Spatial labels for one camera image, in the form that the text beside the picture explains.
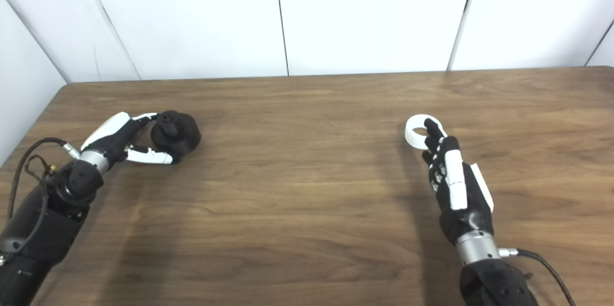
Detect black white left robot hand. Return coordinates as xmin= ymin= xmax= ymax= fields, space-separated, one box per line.
xmin=79 ymin=112 xmax=180 ymax=172

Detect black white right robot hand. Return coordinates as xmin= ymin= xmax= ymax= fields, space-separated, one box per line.
xmin=422 ymin=118 xmax=495 ymax=245

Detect round black part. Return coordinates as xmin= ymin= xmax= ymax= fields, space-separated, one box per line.
xmin=151 ymin=110 xmax=201 ymax=156

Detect white ring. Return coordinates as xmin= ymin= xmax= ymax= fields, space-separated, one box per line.
xmin=404 ymin=114 xmax=448 ymax=150

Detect thin left wrist wires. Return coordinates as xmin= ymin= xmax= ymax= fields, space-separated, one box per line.
xmin=24 ymin=155 xmax=54 ymax=187

